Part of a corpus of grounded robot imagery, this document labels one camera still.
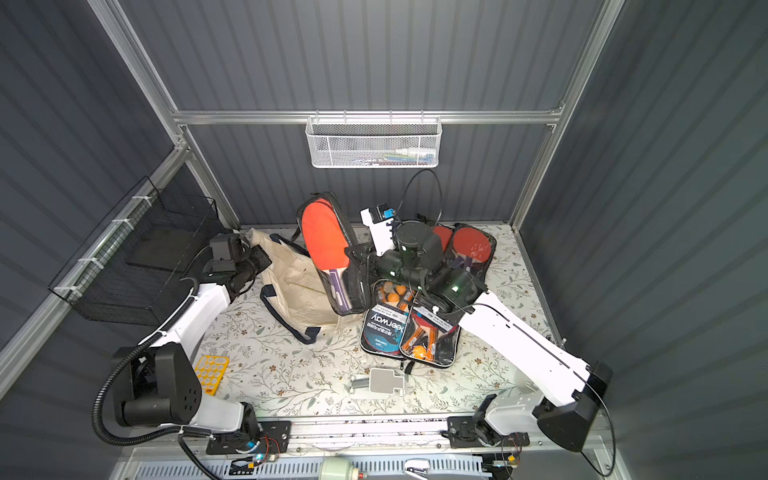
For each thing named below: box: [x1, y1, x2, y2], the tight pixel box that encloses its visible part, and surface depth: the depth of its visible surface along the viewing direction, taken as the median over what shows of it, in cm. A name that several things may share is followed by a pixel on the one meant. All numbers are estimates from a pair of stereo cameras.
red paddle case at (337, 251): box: [297, 193, 371, 316], surface depth 65 cm
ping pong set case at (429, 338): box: [400, 306, 461, 368], surface depth 88 cm
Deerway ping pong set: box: [360, 279, 413, 359], surface depth 91 cm
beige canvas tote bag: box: [249, 227, 343, 345], surface depth 88 cm
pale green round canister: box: [320, 457, 359, 480], surface depth 64 cm
